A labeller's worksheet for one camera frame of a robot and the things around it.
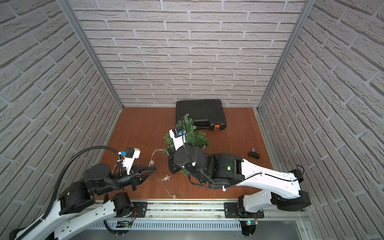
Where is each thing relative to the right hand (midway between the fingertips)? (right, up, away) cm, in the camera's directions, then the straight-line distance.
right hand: (170, 150), depth 55 cm
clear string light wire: (-4, -15, +10) cm, 18 cm away
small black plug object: (+47, -9, +38) cm, 61 cm away
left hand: (-6, -8, +2) cm, 10 cm away
